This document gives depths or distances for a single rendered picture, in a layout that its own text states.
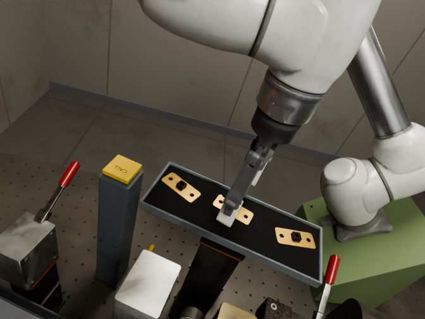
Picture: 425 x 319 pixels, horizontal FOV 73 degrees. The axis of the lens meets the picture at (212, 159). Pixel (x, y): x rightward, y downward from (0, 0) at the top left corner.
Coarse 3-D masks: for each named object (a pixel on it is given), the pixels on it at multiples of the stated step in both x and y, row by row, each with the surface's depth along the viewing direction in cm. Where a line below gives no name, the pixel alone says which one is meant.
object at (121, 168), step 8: (112, 160) 61; (120, 160) 62; (128, 160) 63; (104, 168) 59; (112, 168) 60; (120, 168) 60; (128, 168) 61; (136, 168) 62; (112, 176) 59; (120, 176) 59; (128, 176) 59
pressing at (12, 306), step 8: (0, 288) 52; (0, 296) 51; (8, 296) 51; (16, 296) 52; (0, 304) 50; (8, 304) 51; (16, 304) 51; (24, 304) 51; (32, 304) 51; (0, 312) 50; (8, 312) 50; (16, 312) 50; (24, 312) 51; (32, 312) 51; (40, 312) 51; (48, 312) 51
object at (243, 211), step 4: (220, 196) 62; (216, 200) 61; (220, 200) 61; (212, 204) 60; (216, 204) 60; (220, 204) 60; (220, 208) 59; (240, 208) 61; (244, 208) 61; (240, 212) 60; (244, 212) 60; (248, 212) 60; (236, 216) 59; (240, 216) 59; (248, 216) 60; (240, 220) 58; (244, 220) 58; (248, 220) 59; (244, 224) 58; (248, 224) 58
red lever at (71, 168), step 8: (72, 168) 61; (64, 176) 60; (72, 176) 61; (64, 184) 60; (56, 192) 60; (56, 200) 60; (40, 208) 58; (48, 208) 58; (40, 216) 57; (48, 216) 58
